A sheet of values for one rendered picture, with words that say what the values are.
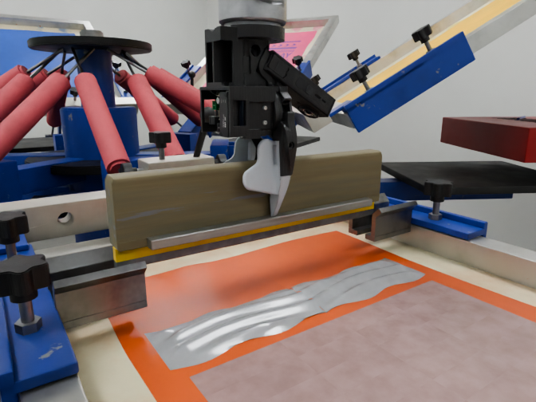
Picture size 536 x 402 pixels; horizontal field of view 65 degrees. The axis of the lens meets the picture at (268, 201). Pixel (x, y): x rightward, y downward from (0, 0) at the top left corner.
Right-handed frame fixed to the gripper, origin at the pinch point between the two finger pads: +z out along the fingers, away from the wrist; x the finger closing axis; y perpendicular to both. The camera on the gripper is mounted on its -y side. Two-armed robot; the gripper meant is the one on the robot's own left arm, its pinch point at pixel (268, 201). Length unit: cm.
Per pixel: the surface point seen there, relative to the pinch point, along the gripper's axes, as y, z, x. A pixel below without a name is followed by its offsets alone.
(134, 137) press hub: -7, -1, -77
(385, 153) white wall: -201, 27, -150
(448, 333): -7.7, 10.5, 21.2
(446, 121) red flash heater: -107, -4, -46
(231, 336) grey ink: 11.1, 10.0, 10.0
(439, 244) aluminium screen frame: -25.6, 8.6, 7.9
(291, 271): -3.9, 10.5, 0.1
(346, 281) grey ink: -6.6, 9.7, 7.7
